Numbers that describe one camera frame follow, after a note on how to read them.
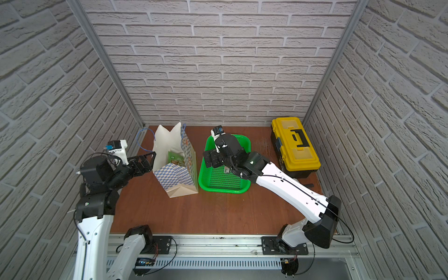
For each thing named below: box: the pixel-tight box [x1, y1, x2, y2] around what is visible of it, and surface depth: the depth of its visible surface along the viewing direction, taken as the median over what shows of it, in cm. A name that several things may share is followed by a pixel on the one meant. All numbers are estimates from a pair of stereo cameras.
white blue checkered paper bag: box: [152, 121, 199, 199], surface depth 82 cm
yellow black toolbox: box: [270, 116, 322, 179], surface depth 91 cm
